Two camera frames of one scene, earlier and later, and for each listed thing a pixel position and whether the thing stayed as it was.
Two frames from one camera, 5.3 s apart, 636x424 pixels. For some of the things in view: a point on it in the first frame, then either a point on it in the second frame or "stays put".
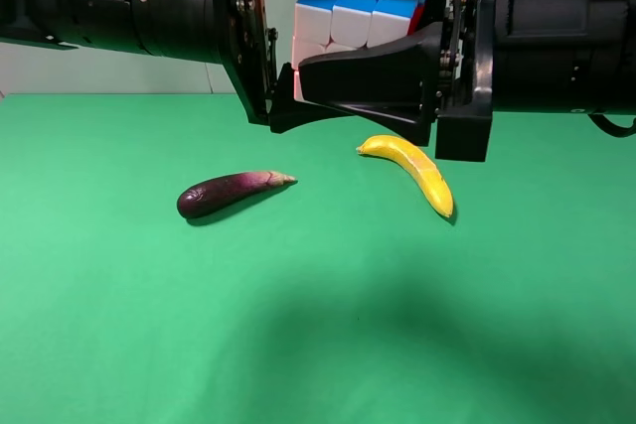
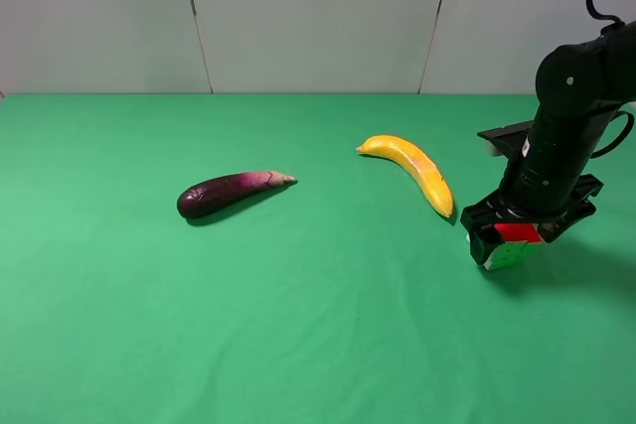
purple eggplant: (210, 195) stays put
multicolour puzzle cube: (345, 8) -> (521, 240)
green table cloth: (345, 296) stays put
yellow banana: (421, 166) stays put
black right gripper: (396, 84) -> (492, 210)
